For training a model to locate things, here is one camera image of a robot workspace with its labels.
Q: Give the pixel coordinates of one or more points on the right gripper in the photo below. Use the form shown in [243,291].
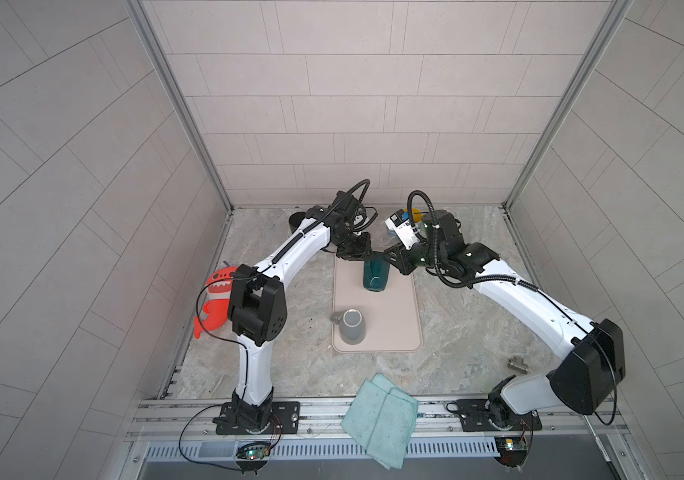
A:
[402,254]

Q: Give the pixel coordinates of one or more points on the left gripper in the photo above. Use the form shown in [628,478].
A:
[360,251]

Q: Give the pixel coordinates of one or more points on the dark green mug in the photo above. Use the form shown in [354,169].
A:
[375,274]

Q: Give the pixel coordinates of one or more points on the black mug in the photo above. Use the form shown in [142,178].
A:
[295,221]

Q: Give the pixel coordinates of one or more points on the grey mug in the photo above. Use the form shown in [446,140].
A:
[351,325]

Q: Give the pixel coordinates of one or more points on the blue butterfly mug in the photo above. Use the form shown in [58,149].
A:
[416,215]

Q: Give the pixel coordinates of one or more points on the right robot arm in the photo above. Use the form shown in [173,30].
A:
[591,352]

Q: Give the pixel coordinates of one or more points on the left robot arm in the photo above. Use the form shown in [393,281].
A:
[257,306]

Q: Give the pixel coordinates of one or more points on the beige tray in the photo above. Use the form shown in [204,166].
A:
[391,321]

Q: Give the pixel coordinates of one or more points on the red shark plush toy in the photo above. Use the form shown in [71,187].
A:
[213,314]

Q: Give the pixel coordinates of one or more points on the small metal fitting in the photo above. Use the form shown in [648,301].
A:
[518,364]

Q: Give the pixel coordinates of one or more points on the teal folded cloth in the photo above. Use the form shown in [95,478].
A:
[381,429]

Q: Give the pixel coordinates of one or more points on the right circuit board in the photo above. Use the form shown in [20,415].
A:
[513,451]

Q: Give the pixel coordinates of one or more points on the circuit board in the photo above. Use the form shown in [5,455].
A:
[253,452]
[513,451]

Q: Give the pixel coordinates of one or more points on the left circuit board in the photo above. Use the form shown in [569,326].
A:
[253,452]

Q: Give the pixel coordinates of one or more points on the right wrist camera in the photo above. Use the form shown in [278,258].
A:
[400,224]

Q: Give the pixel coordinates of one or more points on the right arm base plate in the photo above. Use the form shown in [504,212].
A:
[478,415]

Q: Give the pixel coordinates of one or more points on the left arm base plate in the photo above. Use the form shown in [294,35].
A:
[239,418]

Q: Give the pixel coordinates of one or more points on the aluminium rail frame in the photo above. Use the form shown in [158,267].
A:
[314,418]

